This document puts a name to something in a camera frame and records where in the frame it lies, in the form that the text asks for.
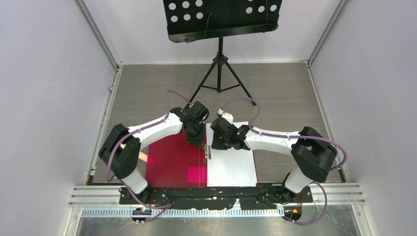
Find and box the stack of white paper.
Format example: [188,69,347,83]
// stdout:
[206,123,258,187]

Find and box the red plastic folder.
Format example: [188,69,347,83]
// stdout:
[145,131,259,189]

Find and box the pink plastic cylinder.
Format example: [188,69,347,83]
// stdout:
[138,152,148,163]

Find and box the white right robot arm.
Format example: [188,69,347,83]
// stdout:
[210,117,337,202]

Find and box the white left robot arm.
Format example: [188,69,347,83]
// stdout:
[98,101,209,204]

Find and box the metal folder clip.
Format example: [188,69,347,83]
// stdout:
[204,144,211,163]

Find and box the black music stand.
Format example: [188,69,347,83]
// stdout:
[163,0,282,100]

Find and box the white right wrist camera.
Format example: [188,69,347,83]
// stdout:
[217,108,234,123]

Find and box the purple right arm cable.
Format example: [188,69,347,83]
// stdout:
[217,96,348,226]

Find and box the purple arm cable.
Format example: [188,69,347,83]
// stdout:
[217,96,348,226]
[105,89,193,222]

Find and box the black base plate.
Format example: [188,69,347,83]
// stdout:
[137,183,313,210]

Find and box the aluminium frame rail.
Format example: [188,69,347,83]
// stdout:
[81,206,284,218]

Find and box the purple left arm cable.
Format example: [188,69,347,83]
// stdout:
[105,89,193,222]

